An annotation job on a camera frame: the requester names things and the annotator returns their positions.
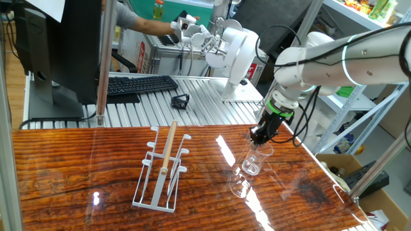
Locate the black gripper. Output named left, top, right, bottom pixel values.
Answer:
left=249, top=110, right=285, bottom=147

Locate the clear glass cup with handle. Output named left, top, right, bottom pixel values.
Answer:
left=241, top=141, right=275, bottom=176

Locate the person bare forearm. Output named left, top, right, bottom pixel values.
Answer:
left=127, top=14, right=176, bottom=37

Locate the person hand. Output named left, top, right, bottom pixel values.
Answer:
left=173, top=14, right=200, bottom=35

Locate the white haptic control device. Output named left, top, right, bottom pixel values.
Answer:
left=170, top=14, right=267, bottom=103

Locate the small black phone holder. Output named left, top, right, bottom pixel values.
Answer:
left=170, top=93, right=190, bottom=110

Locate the black electronic box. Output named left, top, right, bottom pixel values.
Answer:
left=343, top=160, right=390, bottom=198

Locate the aluminium equipment case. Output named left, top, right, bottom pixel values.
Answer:
left=149, top=43, right=225, bottom=78

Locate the dark grey board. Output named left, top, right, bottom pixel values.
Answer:
left=231, top=0, right=314, bottom=60

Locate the black keyboard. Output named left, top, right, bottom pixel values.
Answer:
left=107, top=75, right=179, bottom=97

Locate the brown cardboard box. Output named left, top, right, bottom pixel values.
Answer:
left=316, top=153, right=411, bottom=231

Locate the white box red label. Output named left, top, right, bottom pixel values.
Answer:
left=120, top=30, right=152, bottom=74

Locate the black tablet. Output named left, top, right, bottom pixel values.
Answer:
left=173, top=10, right=189, bottom=25

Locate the black chair armrest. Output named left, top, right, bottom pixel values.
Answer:
left=110, top=49, right=138, bottom=74

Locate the green bottle orange cap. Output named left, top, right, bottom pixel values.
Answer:
left=152, top=0, right=165, bottom=20

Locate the glossy wood grain mat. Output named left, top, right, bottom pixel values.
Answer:
left=12, top=123, right=370, bottom=231

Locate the black computer monitor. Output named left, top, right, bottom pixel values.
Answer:
left=12, top=0, right=103, bottom=119

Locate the white paper sheet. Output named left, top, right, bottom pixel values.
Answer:
left=25, top=0, right=67, bottom=23

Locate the white wire cup rack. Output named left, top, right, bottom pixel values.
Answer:
left=132, top=120, right=193, bottom=214

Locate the aluminium frame post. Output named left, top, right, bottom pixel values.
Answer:
left=96, top=0, right=118, bottom=126
left=348, top=126, right=411, bottom=201
left=287, top=0, right=324, bottom=57
left=0, top=57, right=23, bottom=231

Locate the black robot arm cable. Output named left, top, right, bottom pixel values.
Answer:
left=255, top=24, right=411, bottom=148

